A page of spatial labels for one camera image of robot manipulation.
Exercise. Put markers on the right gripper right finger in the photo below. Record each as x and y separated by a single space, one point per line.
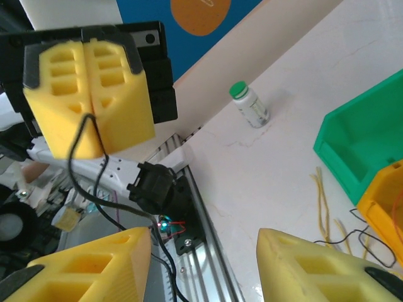
315 277

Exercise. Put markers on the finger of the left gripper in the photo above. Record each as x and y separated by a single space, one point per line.
126 119
60 126

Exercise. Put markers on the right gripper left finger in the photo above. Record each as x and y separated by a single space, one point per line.
94 267

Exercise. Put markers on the yellow rubber bands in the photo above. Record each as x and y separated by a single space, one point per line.
321 204

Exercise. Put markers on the small yellow box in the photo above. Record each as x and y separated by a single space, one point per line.
66 218

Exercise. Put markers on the black round wheel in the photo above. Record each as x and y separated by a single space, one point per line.
28 217

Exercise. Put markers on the white bottle green cap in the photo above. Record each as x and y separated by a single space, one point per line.
252 107

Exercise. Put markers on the orange plastic bin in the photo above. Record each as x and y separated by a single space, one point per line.
384 195

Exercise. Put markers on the green plastic bin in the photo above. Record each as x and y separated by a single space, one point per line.
362 132

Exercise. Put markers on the aluminium table side rail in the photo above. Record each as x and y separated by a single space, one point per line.
192 132

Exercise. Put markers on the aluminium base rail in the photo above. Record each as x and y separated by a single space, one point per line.
214 251

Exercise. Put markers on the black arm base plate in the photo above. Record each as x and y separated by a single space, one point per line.
195 232

